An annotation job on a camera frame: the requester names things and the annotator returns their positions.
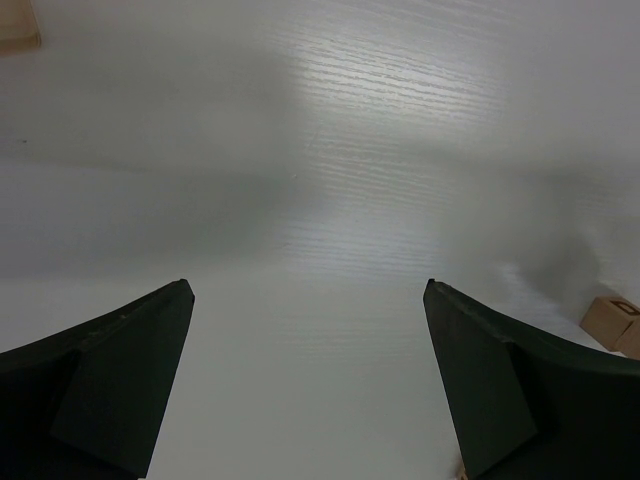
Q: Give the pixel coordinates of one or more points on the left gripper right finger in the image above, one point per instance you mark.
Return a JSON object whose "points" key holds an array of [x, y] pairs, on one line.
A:
{"points": [[527, 404]]}

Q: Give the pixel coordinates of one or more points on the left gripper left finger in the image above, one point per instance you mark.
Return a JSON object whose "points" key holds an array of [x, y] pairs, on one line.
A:
{"points": [[89, 401]]}

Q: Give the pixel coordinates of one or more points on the wooden cube one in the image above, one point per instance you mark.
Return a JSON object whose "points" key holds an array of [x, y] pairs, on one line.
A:
{"points": [[607, 320]]}

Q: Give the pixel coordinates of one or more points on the wooden cube four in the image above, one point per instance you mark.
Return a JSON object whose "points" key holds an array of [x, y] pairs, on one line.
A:
{"points": [[628, 344]]}

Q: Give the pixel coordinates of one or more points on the wooden block box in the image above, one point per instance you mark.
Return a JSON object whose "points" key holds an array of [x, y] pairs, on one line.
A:
{"points": [[19, 31]]}

